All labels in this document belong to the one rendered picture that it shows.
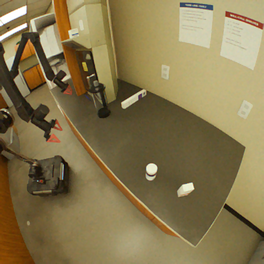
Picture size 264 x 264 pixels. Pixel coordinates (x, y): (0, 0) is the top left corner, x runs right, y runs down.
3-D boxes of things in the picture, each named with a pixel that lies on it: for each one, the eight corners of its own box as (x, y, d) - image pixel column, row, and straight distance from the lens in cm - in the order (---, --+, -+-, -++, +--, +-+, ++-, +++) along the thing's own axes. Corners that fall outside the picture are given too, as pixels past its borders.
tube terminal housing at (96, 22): (108, 84, 140) (96, 11, 129) (128, 92, 115) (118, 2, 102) (87, 93, 130) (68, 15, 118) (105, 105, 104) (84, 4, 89)
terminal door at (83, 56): (86, 89, 127) (76, 50, 117) (102, 100, 102) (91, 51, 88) (86, 90, 127) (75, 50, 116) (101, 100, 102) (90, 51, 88)
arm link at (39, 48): (33, 34, 121) (27, 35, 111) (39, 31, 119) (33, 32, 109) (51, 77, 122) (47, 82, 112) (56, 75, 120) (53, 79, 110)
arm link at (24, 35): (28, 28, 123) (22, 28, 114) (41, 33, 118) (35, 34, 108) (11, 74, 138) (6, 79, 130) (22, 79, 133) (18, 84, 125)
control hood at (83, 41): (75, 48, 117) (73, 37, 117) (91, 47, 87) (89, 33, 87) (62, 52, 114) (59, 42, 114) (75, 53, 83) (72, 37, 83)
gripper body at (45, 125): (54, 120, 79) (45, 113, 77) (51, 132, 71) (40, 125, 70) (49, 126, 83) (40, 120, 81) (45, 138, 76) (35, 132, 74)
